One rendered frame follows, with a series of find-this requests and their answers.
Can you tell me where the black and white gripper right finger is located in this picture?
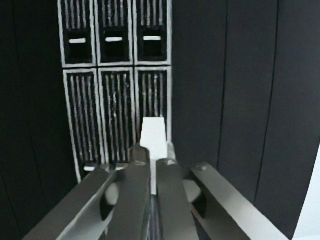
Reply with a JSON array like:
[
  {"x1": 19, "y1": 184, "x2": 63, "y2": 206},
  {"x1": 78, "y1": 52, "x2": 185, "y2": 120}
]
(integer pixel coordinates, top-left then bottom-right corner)
[{"x1": 153, "y1": 117, "x2": 288, "y2": 240}]

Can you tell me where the black server rack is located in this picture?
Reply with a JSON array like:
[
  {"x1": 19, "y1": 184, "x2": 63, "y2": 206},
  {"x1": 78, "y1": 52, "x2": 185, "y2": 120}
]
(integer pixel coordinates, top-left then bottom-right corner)
[{"x1": 0, "y1": 0, "x2": 320, "y2": 240}]

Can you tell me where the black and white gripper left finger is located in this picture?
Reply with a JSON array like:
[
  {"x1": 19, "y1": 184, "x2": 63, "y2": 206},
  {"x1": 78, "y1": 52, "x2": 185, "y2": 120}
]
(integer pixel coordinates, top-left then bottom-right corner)
[{"x1": 22, "y1": 118, "x2": 154, "y2": 240}]

